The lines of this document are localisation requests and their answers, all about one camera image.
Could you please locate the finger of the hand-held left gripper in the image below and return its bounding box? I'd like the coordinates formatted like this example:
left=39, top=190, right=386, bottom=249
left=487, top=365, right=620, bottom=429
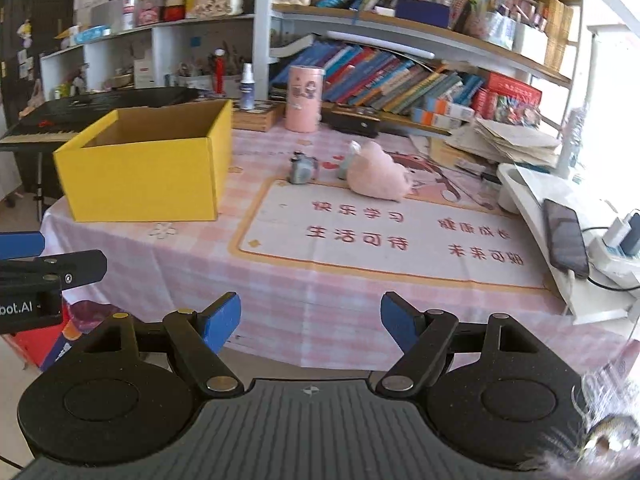
left=0, top=250, right=108, bottom=290
left=0, top=231, right=46, bottom=260

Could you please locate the black case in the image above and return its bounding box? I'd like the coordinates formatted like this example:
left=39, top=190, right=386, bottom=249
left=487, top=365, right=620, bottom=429
left=331, top=105, right=382, bottom=138

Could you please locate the navy blue box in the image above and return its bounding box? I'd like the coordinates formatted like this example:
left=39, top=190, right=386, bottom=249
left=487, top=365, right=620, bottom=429
left=395, top=0, right=450, bottom=28

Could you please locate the black electronic keyboard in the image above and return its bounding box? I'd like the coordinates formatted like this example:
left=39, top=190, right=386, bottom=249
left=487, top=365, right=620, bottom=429
left=0, top=86, right=201, bottom=151

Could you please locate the pink cylindrical pen holder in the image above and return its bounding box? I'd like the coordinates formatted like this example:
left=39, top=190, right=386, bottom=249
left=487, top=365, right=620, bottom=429
left=285, top=65, right=327, bottom=133

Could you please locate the white box red label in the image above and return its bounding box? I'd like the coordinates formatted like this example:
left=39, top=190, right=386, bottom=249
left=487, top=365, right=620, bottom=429
left=134, top=57, right=156, bottom=88

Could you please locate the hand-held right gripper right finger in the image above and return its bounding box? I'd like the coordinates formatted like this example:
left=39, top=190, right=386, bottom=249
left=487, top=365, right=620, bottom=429
left=376, top=290, right=558, bottom=397

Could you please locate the printed desk mat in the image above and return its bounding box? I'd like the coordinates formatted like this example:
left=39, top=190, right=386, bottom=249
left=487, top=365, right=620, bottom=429
left=230, top=145, right=561, bottom=291

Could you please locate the white tilted stand board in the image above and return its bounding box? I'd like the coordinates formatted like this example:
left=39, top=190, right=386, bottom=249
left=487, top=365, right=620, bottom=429
left=496, top=162, right=640, bottom=325

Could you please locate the red bottle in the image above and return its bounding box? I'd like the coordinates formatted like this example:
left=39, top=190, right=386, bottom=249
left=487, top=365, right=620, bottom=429
left=212, top=49, right=226, bottom=95

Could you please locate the red bag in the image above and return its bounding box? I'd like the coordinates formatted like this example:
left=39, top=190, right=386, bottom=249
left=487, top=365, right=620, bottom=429
left=2, top=302, right=113, bottom=372

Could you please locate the row of slanted books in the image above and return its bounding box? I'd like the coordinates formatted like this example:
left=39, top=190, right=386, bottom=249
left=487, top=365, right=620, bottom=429
left=270, top=42, right=483, bottom=116

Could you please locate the white shelf unit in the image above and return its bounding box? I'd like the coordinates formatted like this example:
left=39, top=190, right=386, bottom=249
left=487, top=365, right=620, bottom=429
left=40, top=14, right=258, bottom=106

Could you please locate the orange and white box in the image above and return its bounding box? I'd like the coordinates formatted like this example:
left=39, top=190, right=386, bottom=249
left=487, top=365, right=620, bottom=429
left=425, top=96, right=476, bottom=120
left=410, top=108, right=463, bottom=131

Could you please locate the white desk bookshelf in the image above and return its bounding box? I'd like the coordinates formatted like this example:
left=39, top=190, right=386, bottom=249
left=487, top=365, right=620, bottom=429
left=255, top=0, right=586, bottom=136

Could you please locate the white charger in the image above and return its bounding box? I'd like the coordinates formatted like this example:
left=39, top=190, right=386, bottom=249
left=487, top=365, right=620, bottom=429
left=605, top=214, right=632, bottom=247

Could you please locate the small grey toy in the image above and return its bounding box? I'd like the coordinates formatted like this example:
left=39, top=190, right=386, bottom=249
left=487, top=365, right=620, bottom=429
left=288, top=151, right=320, bottom=185

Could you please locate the yellow cardboard box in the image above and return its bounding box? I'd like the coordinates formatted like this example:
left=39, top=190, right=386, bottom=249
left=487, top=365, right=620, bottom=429
left=52, top=99, right=234, bottom=223

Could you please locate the stack of papers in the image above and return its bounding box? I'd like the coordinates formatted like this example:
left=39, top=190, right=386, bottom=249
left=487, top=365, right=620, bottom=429
left=445, top=117, right=563, bottom=171

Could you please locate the pink checked tablecloth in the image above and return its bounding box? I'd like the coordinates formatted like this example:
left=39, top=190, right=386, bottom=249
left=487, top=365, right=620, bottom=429
left=39, top=110, right=640, bottom=376

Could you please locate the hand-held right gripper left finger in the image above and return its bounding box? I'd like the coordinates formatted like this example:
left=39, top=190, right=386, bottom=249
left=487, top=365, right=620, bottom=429
left=75, top=291, right=246, bottom=400

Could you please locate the white power strip with chargers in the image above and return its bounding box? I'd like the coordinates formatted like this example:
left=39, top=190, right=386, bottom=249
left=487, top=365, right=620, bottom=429
left=580, top=227, right=640, bottom=292

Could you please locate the white pen organiser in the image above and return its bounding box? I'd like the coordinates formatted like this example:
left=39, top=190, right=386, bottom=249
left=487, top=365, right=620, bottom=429
left=512, top=22, right=550, bottom=66

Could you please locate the white spray bottle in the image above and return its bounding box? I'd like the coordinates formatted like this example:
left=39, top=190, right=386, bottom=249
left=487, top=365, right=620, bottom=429
left=239, top=62, right=256, bottom=111

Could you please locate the dark grey charger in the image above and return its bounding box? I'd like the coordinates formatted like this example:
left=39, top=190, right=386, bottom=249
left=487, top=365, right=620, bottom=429
left=622, top=211, right=640, bottom=256

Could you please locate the wooden box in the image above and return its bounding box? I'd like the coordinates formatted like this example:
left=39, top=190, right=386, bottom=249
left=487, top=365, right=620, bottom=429
left=231, top=101, right=286, bottom=132

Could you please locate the blue tissue pack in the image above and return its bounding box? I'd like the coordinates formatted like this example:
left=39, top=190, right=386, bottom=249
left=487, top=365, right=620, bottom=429
left=75, top=27, right=112, bottom=45

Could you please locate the red printed box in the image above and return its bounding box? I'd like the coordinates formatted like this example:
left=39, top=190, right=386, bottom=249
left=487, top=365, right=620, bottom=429
left=472, top=71, right=543, bottom=128

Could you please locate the pink plush toy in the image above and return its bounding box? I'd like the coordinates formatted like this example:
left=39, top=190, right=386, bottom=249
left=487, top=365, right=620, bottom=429
left=336, top=140, right=418, bottom=200

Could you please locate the black smartphone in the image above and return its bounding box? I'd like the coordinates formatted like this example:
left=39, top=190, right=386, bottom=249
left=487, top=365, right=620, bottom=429
left=542, top=198, right=591, bottom=279

